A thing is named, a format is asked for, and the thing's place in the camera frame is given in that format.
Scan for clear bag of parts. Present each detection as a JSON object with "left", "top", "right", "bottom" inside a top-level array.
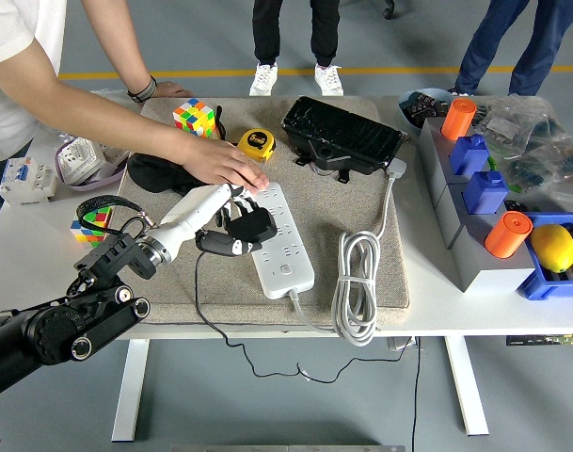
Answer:
[
  {"left": 471, "top": 95, "right": 573, "bottom": 159},
  {"left": 500, "top": 140, "right": 573, "bottom": 216}
]

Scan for black electronic device case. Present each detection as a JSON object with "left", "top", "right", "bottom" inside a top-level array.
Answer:
[{"left": 280, "top": 96, "right": 406, "bottom": 185}]

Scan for black cloth pouch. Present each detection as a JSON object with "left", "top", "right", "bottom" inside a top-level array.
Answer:
[{"left": 126, "top": 153, "right": 212, "bottom": 197}]

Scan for light blue bowl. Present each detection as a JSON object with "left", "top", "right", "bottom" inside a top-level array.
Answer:
[{"left": 397, "top": 88, "right": 456, "bottom": 133}]

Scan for yellow tape measure black strap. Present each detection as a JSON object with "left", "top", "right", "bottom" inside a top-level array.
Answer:
[{"left": 214, "top": 105, "right": 277, "bottom": 164}]

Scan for white circuit breaker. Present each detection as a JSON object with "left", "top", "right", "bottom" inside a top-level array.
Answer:
[{"left": 0, "top": 156, "right": 57, "bottom": 207}]

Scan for black wristband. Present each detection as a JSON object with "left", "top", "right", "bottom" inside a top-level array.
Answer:
[{"left": 126, "top": 74, "right": 158, "bottom": 104}]

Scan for small Rubik's cube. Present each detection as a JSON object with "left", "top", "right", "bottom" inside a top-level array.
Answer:
[{"left": 69, "top": 205, "right": 114, "bottom": 247}]

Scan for person's right hand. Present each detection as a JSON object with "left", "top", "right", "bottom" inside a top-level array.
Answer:
[{"left": 181, "top": 138, "right": 271, "bottom": 194}]

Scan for yellow lemon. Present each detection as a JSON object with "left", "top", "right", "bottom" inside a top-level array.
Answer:
[{"left": 529, "top": 223, "right": 573, "bottom": 273}]

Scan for white table leg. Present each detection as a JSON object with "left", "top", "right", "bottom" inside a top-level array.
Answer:
[
  {"left": 443, "top": 336, "right": 490, "bottom": 437},
  {"left": 110, "top": 338, "right": 151, "bottom": 443}
]

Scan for black adapter cord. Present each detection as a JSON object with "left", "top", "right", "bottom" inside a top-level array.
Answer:
[{"left": 193, "top": 251, "right": 406, "bottom": 383}]

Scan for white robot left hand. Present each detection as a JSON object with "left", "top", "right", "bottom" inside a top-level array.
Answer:
[{"left": 147, "top": 182, "right": 278, "bottom": 258}]

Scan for dark circuit boards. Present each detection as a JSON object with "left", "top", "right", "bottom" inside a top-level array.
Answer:
[{"left": 403, "top": 92, "right": 451, "bottom": 120}]

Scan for black hanging cable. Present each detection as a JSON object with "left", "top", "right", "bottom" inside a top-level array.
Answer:
[{"left": 410, "top": 336, "right": 422, "bottom": 452}]

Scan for purple tray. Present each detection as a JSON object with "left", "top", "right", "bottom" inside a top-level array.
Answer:
[{"left": 54, "top": 136, "right": 130, "bottom": 192}]

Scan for white power strip cable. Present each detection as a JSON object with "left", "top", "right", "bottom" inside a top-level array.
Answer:
[{"left": 289, "top": 158, "right": 408, "bottom": 348}]

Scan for large Rubik's cube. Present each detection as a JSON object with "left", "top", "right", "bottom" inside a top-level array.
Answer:
[{"left": 171, "top": 97, "right": 216, "bottom": 145}]

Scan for black table control panel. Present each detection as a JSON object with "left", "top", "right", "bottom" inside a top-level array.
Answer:
[{"left": 505, "top": 333, "right": 573, "bottom": 348}]

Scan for white power strip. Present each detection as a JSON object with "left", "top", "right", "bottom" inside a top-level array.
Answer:
[{"left": 238, "top": 182, "right": 316, "bottom": 300}]

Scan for grey block stand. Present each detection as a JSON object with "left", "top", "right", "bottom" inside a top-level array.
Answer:
[{"left": 416, "top": 115, "right": 537, "bottom": 294}]

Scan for black power adapter plug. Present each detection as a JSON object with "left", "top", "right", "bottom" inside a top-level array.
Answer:
[{"left": 224, "top": 206, "right": 278, "bottom": 246}]

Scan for grey-brown mat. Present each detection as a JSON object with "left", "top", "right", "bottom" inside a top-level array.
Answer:
[{"left": 87, "top": 96, "right": 412, "bottom": 329}]

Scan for person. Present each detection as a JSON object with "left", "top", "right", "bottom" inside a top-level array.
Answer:
[
  {"left": 248, "top": 0, "right": 346, "bottom": 98},
  {"left": 0, "top": 0, "right": 80, "bottom": 227},
  {"left": 448, "top": 0, "right": 573, "bottom": 98}
]

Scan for blue plastic bin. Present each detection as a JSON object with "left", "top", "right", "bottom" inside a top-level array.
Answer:
[{"left": 516, "top": 211, "right": 573, "bottom": 301}]

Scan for blue block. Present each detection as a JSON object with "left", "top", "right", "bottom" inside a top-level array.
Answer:
[
  {"left": 449, "top": 134, "right": 491, "bottom": 178},
  {"left": 462, "top": 170, "right": 509, "bottom": 216}
]

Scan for person's left hand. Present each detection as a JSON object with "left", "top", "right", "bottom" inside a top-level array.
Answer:
[{"left": 144, "top": 80, "right": 194, "bottom": 100}]

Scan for orange cylinder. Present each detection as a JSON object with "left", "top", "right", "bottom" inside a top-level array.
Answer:
[
  {"left": 439, "top": 97, "right": 478, "bottom": 141},
  {"left": 484, "top": 211, "right": 533, "bottom": 259}
]

